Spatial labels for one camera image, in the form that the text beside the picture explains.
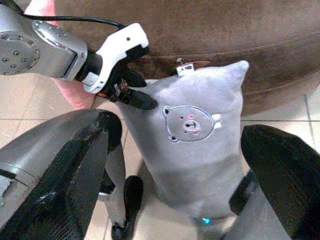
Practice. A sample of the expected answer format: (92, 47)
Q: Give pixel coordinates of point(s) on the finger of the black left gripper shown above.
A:
(142, 101)
(135, 80)

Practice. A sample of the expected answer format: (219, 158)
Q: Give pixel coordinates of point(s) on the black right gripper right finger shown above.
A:
(287, 175)

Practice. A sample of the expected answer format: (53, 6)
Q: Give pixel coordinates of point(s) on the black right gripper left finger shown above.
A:
(67, 180)

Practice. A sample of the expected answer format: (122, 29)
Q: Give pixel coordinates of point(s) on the grey bear print pillow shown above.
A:
(195, 165)

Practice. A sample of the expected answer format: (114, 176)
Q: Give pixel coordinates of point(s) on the white pillow tag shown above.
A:
(185, 68)

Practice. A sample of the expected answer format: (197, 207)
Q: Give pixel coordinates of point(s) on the brown sofa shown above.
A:
(212, 32)

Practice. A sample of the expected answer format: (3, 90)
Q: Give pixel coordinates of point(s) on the pink cloth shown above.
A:
(75, 96)

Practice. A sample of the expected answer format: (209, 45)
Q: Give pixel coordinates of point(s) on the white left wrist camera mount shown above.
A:
(120, 42)

